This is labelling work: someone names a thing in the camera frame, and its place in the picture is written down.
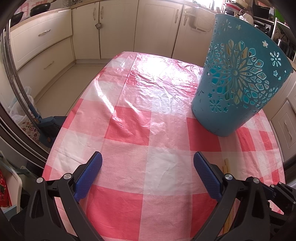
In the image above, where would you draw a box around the black frying pan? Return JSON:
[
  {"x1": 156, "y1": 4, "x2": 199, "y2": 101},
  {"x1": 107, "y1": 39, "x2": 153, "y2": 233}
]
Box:
[{"x1": 30, "y1": 0, "x2": 56, "y2": 17}]

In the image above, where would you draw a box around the red white checkered tablecloth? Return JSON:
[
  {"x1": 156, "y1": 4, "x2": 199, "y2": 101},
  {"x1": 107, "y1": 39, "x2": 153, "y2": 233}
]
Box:
[{"x1": 43, "y1": 52, "x2": 285, "y2": 240}]

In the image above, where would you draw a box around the blue perforated plastic basket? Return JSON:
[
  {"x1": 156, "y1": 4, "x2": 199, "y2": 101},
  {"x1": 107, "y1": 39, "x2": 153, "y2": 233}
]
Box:
[{"x1": 192, "y1": 14, "x2": 293, "y2": 137}]

